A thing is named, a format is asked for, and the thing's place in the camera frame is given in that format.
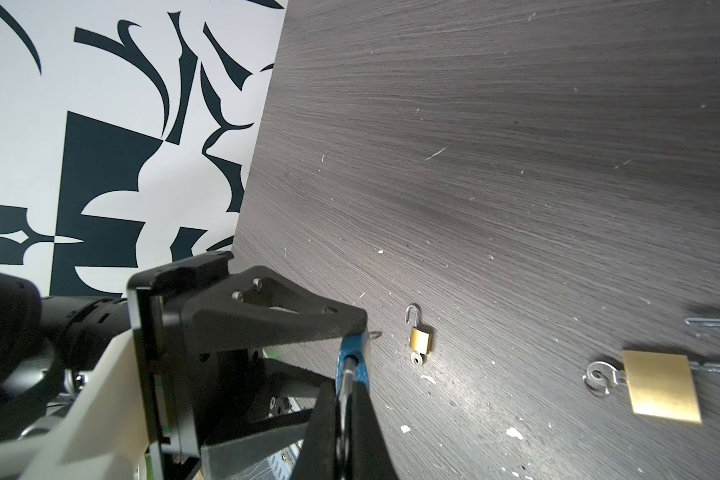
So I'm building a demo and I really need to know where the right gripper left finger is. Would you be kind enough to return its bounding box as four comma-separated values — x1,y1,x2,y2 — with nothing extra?
290,382,337,480

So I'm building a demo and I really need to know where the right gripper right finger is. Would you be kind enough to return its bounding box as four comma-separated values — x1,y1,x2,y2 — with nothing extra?
347,383,398,480

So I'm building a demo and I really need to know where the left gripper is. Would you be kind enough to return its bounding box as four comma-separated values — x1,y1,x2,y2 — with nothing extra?
126,251,367,479

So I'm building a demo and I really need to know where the blue padlock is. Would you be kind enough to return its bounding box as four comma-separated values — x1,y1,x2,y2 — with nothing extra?
334,329,384,463

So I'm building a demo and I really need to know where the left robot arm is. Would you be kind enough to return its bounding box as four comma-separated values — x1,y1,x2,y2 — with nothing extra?
0,252,394,479

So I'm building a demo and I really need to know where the large brass padlock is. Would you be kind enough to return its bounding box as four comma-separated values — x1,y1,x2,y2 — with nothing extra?
583,316,720,426

